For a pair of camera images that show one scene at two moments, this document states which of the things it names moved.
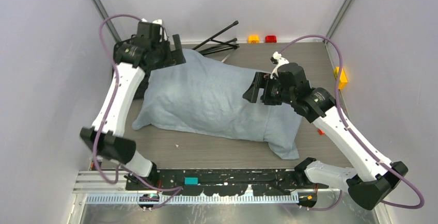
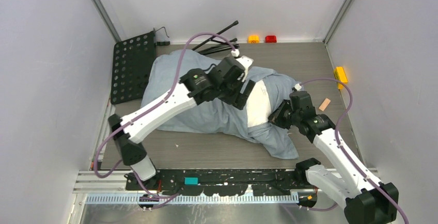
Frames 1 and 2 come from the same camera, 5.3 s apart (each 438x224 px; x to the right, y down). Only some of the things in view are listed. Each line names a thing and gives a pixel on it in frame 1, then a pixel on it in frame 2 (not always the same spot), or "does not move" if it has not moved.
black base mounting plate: x=222 y=182 does not move
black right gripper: x=262 y=80 -> x=276 y=117
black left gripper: x=174 y=58 -> x=239 y=100
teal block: x=191 y=180 does not move
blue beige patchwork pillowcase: x=204 y=95 does not move
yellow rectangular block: x=343 y=79 does not move
